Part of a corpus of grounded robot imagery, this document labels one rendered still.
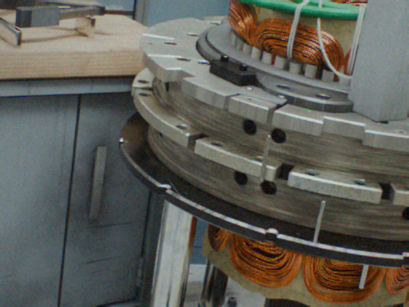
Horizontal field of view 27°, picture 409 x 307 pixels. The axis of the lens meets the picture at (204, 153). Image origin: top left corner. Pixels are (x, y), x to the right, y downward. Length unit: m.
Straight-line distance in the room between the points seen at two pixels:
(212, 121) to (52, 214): 0.25
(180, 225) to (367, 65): 0.18
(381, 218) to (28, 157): 0.32
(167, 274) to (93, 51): 0.20
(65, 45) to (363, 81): 0.28
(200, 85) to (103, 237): 0.30
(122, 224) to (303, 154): 0.31
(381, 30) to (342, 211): 0.11
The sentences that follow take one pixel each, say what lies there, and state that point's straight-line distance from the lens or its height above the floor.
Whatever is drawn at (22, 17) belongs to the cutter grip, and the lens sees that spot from 0.70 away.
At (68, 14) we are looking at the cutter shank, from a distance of 0.73.
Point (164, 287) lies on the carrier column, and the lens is 0.64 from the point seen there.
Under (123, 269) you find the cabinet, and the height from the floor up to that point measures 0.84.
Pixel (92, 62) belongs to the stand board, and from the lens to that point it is 0.72.
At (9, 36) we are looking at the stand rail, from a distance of 0.71.
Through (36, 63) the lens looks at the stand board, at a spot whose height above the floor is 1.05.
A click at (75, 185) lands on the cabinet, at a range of 0.77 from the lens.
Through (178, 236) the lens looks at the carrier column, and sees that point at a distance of 0.62.
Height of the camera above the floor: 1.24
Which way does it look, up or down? 20 degrees down
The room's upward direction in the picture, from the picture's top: 9 degrees clockwise
